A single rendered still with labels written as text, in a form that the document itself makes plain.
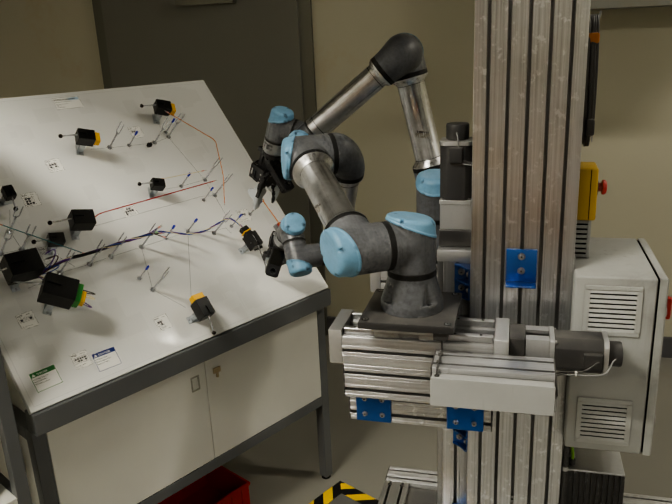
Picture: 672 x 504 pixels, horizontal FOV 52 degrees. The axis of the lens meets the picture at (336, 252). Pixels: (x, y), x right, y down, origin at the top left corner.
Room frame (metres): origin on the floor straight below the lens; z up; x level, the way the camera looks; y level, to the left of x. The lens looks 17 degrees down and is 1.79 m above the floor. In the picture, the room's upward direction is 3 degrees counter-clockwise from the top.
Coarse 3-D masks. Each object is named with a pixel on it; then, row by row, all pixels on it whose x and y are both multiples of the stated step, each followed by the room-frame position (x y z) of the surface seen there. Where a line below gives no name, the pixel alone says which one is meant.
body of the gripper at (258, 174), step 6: (264, 156) 2.24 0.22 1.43; (270, 156) 2.23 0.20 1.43; (258, 162) 2.30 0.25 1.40; (264, 162) 2.28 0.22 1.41; (258, 168) 2.27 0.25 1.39; (264, 168) 2.27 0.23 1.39; (252, 174) 2.30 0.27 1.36; (258, 174) 2.28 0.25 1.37; (264, 174) 2.26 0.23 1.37; (270, 174) 2.25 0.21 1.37; (258, 180) 2.28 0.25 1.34; (270, 180) 2.26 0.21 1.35
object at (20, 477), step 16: (0, 352) 1.58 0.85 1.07; (0, 368) 1.58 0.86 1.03; (0, 384) 1.57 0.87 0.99; (0, 400) 1.57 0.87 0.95; (0, 416) 1.56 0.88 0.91; (0, 432) 1.57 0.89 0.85; (16, 432) 1.58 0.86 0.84; (16, 448) 1.58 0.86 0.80; (16, 464) 1.57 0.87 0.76; (0, 480) 1.67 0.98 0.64; (16, 480) 1.56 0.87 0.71; (0, 496) 1.57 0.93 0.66; (16, 496) 1.56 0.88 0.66
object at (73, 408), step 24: (288, 312) 2.32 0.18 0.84; (312, 312) 2.42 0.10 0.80; (216, 336) 2.09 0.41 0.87; (240, 336) 2.15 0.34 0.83; (168, 360) 1.94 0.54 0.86; (192, 360) 2.01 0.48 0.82; (120, 384) 1.82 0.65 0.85; (144, 384) 1.87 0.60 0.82; (48, 408) 1.66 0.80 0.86; (72, 408) 1.70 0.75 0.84; (96, 408) 1.75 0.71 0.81
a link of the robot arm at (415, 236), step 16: (384, 224) 1.52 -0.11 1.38; (400, 224) 1.50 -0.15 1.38; (416, 224) 1.49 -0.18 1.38; (432, 224) 1.52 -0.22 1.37; (400, 240) 1.49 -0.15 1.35; (416, 240) 1.49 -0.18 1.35; (432, 240) 1.51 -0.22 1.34; (400, 256) 1.48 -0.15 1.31; (416, 256) 1.49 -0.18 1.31; (432, 256) 1.51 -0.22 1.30; (400, 272) 1.50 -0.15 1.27; (416, 272) 1.49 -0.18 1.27
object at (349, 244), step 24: (288, 144) 1.83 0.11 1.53; (312, 144) 1.83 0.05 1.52; (336, 144) 1.86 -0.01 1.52; (288, 168) 1.81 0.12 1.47; (312, 168) 1.76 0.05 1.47; (336, 168) 1.86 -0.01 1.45; (312, 192) 1.69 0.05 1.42; (336, 192) 1.65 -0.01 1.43; (336, 216) 1.54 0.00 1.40; (360, 216) 1.55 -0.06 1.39; (336, 240) 1.46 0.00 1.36; (360, 240) 1.46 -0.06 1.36; (384, 240) 1.48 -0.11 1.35; (336, 264) 1.46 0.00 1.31; (360, 264) 1.45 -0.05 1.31; (384, 264) 1.47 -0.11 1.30
